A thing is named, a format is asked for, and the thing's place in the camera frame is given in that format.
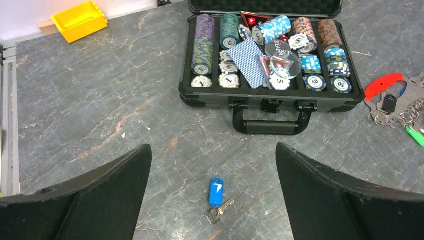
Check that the red keyring with key bunch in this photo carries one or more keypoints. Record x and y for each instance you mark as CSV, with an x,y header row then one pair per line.
x,y
398,112

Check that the blue tag with key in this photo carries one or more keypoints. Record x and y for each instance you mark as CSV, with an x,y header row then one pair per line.
x,y
217,205

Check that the yellow toy block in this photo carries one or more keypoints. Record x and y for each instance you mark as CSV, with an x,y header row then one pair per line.
x,y
80,21

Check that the clear dealer button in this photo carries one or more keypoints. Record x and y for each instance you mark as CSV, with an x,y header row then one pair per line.
x,y
283,61

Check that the black poker chip case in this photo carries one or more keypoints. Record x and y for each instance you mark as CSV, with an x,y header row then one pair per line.
x,y
328,81

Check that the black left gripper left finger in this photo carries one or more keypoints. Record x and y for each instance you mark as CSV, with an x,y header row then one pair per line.
x,y
102,204

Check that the green poker chip stack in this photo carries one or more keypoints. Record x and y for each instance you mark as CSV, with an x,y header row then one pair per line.
x,y
229,33

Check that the blue patterned card deck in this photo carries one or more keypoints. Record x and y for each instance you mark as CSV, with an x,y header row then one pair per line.
x,y
246,55

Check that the purple poker chip stack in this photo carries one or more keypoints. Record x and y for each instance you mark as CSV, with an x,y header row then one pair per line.
x,y
203,45

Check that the light blue chip stack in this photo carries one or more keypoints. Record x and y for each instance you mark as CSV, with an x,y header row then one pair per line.
x,y
271,30

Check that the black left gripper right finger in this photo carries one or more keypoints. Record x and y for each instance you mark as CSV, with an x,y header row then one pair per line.
x,y
326,204

